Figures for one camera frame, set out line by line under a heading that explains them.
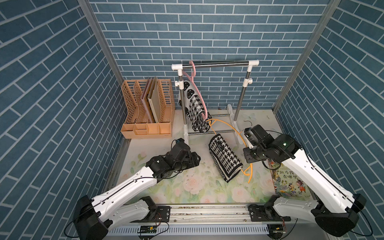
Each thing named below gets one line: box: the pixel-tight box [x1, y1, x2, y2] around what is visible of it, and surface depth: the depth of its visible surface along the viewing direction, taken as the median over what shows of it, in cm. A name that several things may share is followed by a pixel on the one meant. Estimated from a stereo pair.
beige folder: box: [148, 76, 161, 123], surface depth 94 cm
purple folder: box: [141, 77, 155, 124], surface depth 91 cm
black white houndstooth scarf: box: [209, 134, 244, 183], surface depth 79 cm
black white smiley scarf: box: [178, 80, 212, 133], surface depth 87 cm
